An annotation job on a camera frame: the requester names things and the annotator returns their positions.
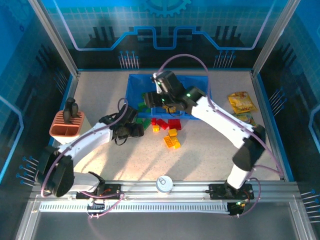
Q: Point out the left circuit board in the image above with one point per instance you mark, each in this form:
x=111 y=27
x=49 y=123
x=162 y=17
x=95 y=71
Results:
x=95 y=206

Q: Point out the aluminium frame post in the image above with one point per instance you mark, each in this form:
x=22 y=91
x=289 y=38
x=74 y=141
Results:
x=55 y=37
x=275 y=37

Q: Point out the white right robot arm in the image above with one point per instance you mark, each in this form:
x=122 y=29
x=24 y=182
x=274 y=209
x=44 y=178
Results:
x=220 y=120

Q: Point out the aluminium front rail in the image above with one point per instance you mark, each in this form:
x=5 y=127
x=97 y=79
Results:
x=190 y=187

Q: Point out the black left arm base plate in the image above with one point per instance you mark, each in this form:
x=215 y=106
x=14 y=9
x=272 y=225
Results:
x=112 y=188

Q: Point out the small red lego brick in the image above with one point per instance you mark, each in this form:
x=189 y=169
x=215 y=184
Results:
x=154 y=121

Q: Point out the right circuit board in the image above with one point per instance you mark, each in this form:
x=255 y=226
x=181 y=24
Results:
x=237 y=207

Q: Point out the yellow snack packet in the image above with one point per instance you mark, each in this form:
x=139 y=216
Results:
x=242 y=101

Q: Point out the green lego brick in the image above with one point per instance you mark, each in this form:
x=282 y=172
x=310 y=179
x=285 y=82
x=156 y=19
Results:
x=145 y=97
x=141 y=107

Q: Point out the green snack packet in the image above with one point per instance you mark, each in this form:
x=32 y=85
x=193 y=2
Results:
x=246 y=118

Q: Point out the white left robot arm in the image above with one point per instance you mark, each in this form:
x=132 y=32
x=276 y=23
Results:
x=85 y=140

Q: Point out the green flat lego plate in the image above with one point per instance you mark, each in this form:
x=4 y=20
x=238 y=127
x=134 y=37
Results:
x=146 y=123

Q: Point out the silver tin can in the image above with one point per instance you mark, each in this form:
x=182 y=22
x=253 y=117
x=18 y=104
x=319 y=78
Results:
x=163 y=184

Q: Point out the circuit board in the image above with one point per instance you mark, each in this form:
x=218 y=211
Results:
x=95 y=206
x=237 y=207

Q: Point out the blue plastic bin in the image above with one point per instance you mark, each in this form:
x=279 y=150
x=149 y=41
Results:
x=140 y=85

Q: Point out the black utensil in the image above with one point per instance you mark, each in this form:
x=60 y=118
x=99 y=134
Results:
x=75 y=110
x=68 y=110

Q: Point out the orange utensil holder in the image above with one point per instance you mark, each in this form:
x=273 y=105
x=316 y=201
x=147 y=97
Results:
x=67 y=130

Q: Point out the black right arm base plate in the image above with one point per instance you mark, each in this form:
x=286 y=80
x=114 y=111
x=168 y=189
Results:
x=217 y=191

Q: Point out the small yellow lego brick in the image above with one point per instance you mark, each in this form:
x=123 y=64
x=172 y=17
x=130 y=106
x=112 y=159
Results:
x=156 y=128

